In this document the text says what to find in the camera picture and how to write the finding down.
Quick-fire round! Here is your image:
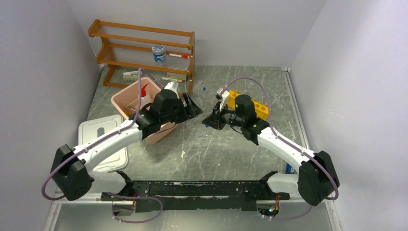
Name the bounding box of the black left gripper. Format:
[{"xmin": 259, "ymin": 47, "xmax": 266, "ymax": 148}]
[{"xmin": 161, "ymin": 92, "xmax": 203, "ymax": 124}]

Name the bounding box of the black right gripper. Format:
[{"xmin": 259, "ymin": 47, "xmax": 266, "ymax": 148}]
[{"xmin": 202, "ymin": 101, "xmax": 244, "ymax": 130}]

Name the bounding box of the red cap squeeze bottle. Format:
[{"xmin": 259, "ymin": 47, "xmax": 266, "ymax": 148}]
[{"xmin": 133, "ymin": 83, "xmax": 152, "ymax": 111}]

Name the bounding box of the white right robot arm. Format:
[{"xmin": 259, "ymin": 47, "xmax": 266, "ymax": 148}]
[{"xmin": 202, "ymin": 95, "xmax": 340, "ymax": 206}]

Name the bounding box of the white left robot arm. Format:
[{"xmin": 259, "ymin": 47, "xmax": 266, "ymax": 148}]
[{"xmin": 51, "ymin": 89, "xmax": 203, "ymax": 201}]

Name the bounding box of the orange white marker pen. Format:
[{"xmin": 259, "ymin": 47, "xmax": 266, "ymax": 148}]
[{"xmin": 162, "ymin": 77, "xmax": 183, "ymax": 83}]

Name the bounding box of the green small box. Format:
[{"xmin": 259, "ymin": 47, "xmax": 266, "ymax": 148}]
[{"xmin": 166, "ymin": 72, "xmax": 187, "ymax": 81}]

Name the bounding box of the yellow test tube rack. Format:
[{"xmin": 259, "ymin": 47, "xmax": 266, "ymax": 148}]
[{"xmin": 227, "ymin": 90, "xmax": 269, "ymax": 121}]

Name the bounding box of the red white marker pen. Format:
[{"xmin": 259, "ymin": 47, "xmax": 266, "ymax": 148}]
[{"xmin": 168, "ymin": 53, "xmax": 190, "ymax": 59}]

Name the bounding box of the wooden shelf rack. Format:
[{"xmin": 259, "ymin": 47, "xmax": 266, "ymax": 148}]
[{"xmin": 88, "ymin": 19, "xmax": 195, "ymax": 93}]

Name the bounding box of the blue white jar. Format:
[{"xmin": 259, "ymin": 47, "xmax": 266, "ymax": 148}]
[{"xmin": 152, "ymin": 44, "xmax": 166, "ymax": 63}]

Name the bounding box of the pink plastic tub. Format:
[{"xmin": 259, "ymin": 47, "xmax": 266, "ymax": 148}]
[{"xmin": 111, "ymin": 77, "xmax": 177, "ymax": 145}]

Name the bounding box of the white tub lid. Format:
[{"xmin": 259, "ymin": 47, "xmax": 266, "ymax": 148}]
[{"xmin": 78, "ymin": 115, "xmax": 129, "ymax": 173}]

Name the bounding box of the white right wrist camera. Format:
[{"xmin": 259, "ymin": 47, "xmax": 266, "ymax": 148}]
[{"xmin": 216, "ymin": 88, "xmax": 230, "ymax": 112}]

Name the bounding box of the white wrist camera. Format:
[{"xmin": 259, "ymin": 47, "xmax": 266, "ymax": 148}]
[
  {"xmin": 216, "ymin": 88, "xmax": 230, "ymax": 112},
  {"xmin": 164, "ymin": 80, "xmax": 179, "ymax": 98}
]

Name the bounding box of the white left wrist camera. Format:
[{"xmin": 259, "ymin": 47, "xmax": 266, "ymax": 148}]
[{"xmin": 164, "ymin": 80, "xmax": 179, "ymax": 98}]

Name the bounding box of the blue tool by wall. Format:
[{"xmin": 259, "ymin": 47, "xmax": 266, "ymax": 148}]
[{"xmin": 285, "ymin": 163, "xmax": 295, "ymax": 174}]

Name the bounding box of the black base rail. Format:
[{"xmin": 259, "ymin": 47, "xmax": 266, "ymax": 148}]
[{"xmin": 101, "ymin": 177, "xmax": 290, "ymax": 213}]

